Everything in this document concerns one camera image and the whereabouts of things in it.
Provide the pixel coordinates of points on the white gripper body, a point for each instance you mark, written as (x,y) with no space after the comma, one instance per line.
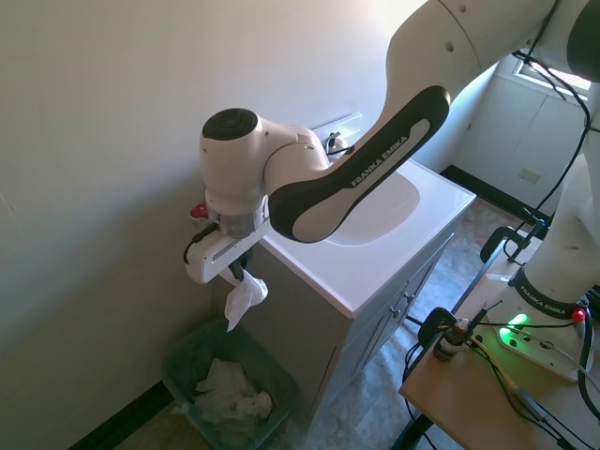
(218,258)

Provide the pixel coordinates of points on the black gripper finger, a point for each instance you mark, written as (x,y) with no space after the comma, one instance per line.
(246,260)
(235,273)

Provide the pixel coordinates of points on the white tissue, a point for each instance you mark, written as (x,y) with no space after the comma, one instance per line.
(244,295)

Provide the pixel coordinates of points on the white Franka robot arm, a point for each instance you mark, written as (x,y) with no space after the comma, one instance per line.
(356,173)

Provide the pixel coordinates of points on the green-lined trash bin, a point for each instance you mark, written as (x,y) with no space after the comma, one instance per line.
(187,356)

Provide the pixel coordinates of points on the grey vanity cabinet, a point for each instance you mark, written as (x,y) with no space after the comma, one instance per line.
(290,328)

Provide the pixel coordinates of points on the pile of used tissues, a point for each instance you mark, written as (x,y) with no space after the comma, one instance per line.
(229,394)

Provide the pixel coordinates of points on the white sink vanity top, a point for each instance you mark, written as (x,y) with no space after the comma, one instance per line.
(375,272)

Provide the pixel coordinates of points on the chrome sink faucet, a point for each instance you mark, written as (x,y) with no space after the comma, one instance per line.
(334,140)

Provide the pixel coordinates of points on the small beige soap piece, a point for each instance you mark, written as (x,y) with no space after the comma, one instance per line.
(338,143)

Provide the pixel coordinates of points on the metal cabinet knob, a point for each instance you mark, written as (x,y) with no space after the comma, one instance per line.
(395,312)
(408,297)

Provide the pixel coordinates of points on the small black table clamp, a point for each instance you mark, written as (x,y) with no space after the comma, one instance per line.
(433,323)

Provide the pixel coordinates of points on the brown dropper bottle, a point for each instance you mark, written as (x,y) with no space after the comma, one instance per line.
(449,344)

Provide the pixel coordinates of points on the large black table clamp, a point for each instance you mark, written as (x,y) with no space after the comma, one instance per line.
(492,244)

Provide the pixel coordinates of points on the black baseboard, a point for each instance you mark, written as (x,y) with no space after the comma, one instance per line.
(492,190)

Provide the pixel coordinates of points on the red stop button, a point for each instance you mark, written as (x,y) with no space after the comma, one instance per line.
(580,314)

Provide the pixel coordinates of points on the bright window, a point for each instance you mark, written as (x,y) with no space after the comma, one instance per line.
(562,77)

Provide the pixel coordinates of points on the white wall outlet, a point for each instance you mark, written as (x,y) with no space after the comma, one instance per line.
(529,176)

